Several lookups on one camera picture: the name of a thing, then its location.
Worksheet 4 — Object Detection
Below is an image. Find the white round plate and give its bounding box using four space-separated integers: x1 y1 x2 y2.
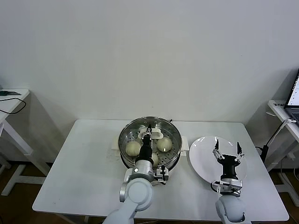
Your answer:
188 136 248 185

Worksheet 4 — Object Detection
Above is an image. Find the white side table with cable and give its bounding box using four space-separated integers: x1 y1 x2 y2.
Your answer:
0 88 51 196

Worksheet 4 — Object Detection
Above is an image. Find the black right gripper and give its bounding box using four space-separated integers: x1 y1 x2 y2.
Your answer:
212 139 245 180

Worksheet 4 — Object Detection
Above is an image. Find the laptop charging cable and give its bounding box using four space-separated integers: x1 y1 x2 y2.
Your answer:
268 119 294 147

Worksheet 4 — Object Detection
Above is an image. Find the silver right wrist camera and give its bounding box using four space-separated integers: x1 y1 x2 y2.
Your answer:
211 178 243 194

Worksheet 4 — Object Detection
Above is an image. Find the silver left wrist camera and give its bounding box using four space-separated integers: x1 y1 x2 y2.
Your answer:
153 166 170 185

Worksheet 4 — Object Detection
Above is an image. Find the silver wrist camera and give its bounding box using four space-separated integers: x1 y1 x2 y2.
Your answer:
153 166 170 185
211 178 243 194

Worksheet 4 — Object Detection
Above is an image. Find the open laptop with lit screen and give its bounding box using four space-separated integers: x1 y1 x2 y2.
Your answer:
285 69 299 123

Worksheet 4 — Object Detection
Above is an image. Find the perforated steel steamer basket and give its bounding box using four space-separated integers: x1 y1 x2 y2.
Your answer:
118 116 183 169

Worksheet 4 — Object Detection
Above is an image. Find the white side table with laptop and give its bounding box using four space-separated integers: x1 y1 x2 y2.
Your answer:
267 99 299 194

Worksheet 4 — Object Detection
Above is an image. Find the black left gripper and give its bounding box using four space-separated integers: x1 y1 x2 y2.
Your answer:
138 125 154 161

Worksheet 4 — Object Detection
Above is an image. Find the thin black cable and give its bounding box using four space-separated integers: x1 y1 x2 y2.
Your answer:
0 97 27 114

